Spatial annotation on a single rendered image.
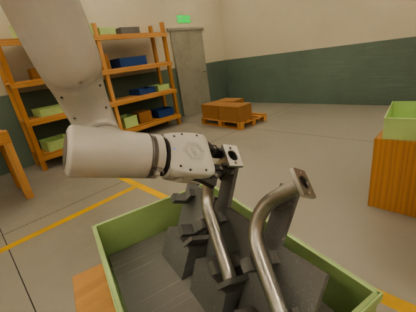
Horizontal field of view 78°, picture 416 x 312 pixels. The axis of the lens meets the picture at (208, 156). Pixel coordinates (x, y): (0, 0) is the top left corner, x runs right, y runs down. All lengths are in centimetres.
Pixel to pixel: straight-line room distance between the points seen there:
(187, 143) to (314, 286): 34
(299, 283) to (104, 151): 41
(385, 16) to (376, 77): 111
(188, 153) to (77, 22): 27
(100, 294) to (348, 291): 65
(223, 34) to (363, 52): 379
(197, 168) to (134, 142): 13
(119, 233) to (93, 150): 52
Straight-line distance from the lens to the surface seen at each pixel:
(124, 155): 44
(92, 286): 94
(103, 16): 617
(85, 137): 43
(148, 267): 83
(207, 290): 67
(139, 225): 91
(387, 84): 643
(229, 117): 521
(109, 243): 92
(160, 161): 46
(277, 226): 56
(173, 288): 75
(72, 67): 40
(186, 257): 73
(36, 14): 40
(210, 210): 63
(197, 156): 51
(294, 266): 54
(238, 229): 62
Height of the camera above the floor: 139
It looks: 21 degrees down
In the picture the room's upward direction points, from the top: 8 degrees counter-clockwise
